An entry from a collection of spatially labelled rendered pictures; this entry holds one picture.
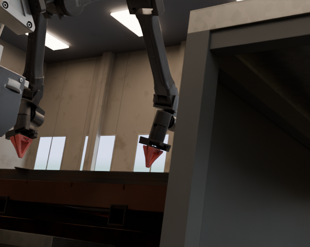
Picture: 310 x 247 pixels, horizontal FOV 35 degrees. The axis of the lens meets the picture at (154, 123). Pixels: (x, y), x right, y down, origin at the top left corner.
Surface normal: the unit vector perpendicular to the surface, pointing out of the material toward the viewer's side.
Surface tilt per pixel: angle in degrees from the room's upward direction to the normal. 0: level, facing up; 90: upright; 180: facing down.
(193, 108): 90
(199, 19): 90
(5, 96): 90
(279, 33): 90
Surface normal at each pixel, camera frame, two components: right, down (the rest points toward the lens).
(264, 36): -0.57, -0.29
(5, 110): 0.83, -0.03
